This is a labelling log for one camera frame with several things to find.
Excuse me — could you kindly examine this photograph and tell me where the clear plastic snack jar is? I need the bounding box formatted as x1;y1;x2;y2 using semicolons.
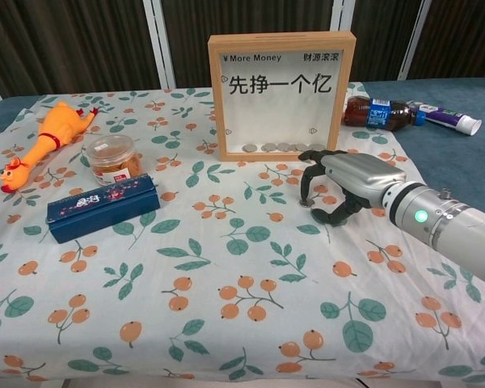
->
85;134;143;187

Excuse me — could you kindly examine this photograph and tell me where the purple and white toothpaste tube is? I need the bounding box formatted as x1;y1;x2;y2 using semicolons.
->
406;100;483;137

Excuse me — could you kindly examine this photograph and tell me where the orange rubber chicken toy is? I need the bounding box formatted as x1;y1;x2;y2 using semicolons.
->
0;100;100;194

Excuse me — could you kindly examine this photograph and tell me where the dark pleated curtain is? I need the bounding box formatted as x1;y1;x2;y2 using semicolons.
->
0;0;162;98
406;0;485;80
161;0;424;88

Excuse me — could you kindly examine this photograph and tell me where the dark blue rectangular box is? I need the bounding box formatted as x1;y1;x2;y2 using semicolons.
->
46;172;162;245

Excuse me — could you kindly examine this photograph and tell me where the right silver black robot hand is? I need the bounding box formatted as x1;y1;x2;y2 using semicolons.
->
298;150;407;226

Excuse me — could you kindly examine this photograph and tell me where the cola bottle with blue label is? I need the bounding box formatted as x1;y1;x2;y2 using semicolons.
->
341;95;428;133

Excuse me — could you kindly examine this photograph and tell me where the wooden frame money box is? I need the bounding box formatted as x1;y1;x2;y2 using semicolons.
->
208;30;357;162

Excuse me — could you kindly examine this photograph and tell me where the fruit and leaf print tablecloth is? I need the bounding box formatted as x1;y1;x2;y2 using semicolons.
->
0;82;485;383

